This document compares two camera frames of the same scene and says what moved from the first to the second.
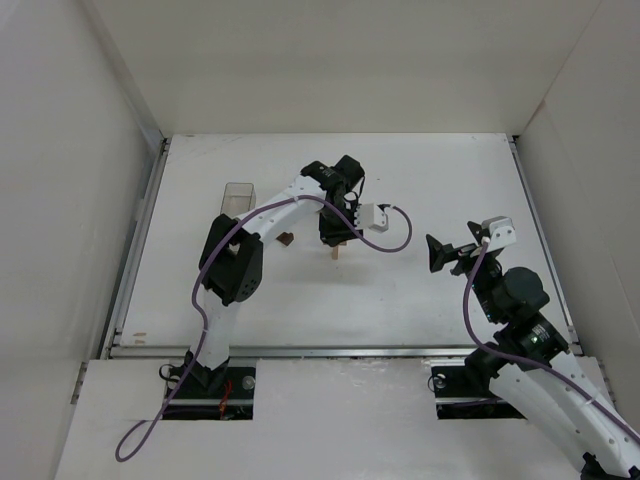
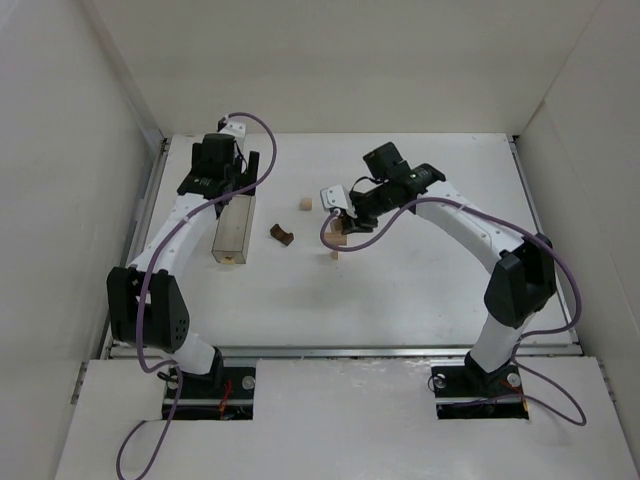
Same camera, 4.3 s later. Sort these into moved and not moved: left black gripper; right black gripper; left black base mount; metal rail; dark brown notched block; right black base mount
Moved: right black gripper; left black gripper
Not moved: right black base mount; dark brown notched block; left black base mount; metal rail
